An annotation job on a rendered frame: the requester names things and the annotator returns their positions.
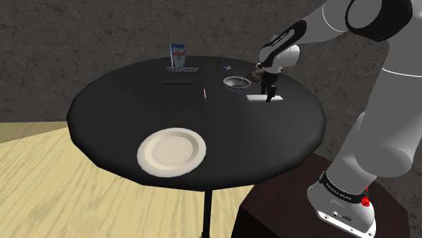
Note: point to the brown lumpy bread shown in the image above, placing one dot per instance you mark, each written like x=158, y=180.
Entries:
x=254, y=76

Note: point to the dark red robot stand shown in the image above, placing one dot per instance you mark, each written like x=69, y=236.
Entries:
x=283, y=204

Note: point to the blue and white carton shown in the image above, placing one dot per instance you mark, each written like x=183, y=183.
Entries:
x=177, y=56

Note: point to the small blue scissors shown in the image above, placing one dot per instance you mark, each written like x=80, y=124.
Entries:
x=226, y=67

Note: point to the cream round plate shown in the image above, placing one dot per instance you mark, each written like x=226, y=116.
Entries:
x=171, y=152

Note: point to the round black table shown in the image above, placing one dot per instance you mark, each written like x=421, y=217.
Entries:
x=230, y=138

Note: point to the white and blue bowl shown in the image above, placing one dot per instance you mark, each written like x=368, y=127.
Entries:
x=236, y=83

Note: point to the pink pen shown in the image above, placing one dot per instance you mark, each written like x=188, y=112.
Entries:
x=205, y=95

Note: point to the white flat block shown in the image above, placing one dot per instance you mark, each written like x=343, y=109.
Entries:
x=255, y=98

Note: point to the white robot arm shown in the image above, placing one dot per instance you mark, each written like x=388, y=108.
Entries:
x=389, y=108

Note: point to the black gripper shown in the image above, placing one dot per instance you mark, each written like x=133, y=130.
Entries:
x=269, y=79

